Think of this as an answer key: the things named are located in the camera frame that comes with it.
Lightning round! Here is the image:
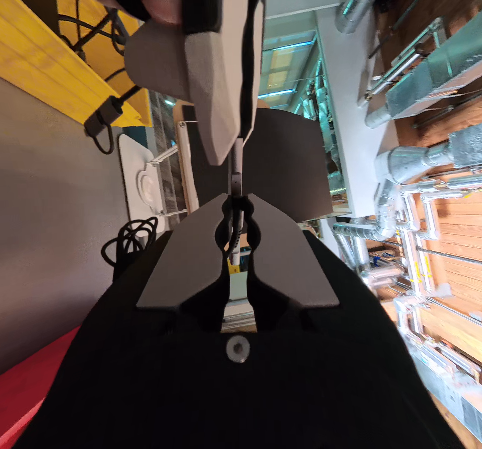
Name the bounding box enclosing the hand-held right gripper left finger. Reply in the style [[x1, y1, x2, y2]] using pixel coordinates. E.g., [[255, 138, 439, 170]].
[[135, 194, 230, 333]]

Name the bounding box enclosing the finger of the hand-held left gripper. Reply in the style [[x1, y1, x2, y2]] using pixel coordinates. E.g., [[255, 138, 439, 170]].
[[240, 0, 266, 145], [185, 0, 250, 166]]

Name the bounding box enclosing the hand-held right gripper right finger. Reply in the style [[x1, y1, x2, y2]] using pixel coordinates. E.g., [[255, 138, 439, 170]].
[[247, 193, 341, 333]]

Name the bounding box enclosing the black usb cable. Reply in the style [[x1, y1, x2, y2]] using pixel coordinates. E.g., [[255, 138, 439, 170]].
[[101, 193, 251, 269]]

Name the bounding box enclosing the silver usb hub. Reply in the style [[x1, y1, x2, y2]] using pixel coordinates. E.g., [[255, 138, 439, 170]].
[[84, 85, 245, 198]]

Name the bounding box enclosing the yellow plastic bin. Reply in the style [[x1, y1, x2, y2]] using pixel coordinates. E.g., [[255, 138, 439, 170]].
[[0, 0, 153, 129]]

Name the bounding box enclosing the red plastic bin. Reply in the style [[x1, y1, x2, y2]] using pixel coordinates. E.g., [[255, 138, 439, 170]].
[[0, 325, 81, 449]]

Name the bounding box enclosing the window with white blind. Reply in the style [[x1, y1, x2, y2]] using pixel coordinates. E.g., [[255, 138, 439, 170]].
[[258, 31, 319, 108]]

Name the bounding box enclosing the black backdrop board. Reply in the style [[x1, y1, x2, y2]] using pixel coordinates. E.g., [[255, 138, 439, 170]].
[[173, 99, 334, 223]]

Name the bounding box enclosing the dark teal flat pad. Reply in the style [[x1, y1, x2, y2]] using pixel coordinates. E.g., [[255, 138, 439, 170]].
[[122, 125, 151, 148]]

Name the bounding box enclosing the silver pipe cluster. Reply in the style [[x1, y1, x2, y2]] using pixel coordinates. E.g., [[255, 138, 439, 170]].
[[333, 146, 482, 344]]

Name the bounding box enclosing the white clip rail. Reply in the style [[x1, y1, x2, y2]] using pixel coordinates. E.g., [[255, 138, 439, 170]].
[[175, 121, 200, 212]]

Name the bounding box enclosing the round spiral air duct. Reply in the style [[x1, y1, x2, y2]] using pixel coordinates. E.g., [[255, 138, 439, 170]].
[[334, 0, 398, 35]]

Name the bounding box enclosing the rectangular metal air duct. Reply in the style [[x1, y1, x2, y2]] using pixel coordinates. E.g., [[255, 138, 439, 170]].
[[448, 123, 482, 171], [363, 12, 482, 129]]

